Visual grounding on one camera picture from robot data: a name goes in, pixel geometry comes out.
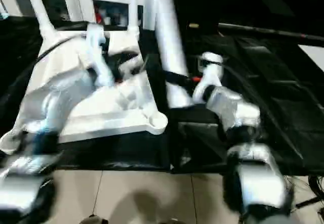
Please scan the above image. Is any white plastic table top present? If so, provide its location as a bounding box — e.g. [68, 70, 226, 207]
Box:
[0, 27, 168, 156]

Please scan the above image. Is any black stand rod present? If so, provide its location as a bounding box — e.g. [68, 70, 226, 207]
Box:
[295, 197, 324, 209]

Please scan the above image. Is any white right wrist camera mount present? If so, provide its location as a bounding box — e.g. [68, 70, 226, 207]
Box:
[193, 52, 225, 103]

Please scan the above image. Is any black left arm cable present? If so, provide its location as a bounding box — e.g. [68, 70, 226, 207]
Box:
[35, 38, 84, 62]

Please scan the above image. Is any white flat panel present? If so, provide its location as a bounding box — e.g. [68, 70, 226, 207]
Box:
[298, 44, 324, 72]

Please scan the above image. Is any black floor cable bundle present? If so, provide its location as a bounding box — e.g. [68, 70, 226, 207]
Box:
[308, 174, 324, 197]

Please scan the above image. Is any black mat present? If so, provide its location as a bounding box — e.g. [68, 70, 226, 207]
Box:
[0, 15, 324, 176]

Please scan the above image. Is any white plastic table leg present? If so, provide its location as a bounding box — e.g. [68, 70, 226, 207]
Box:
[153, 0, 196, 108]
[128, 0, 142, 36]
[24, 0, 57, 41]

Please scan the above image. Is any black backdrop cloth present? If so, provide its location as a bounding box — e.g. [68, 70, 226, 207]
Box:
[156, 0, 324, 36]

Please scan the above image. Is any dark metal rod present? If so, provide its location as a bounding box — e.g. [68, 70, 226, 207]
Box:
[219, 23, 324, 42]

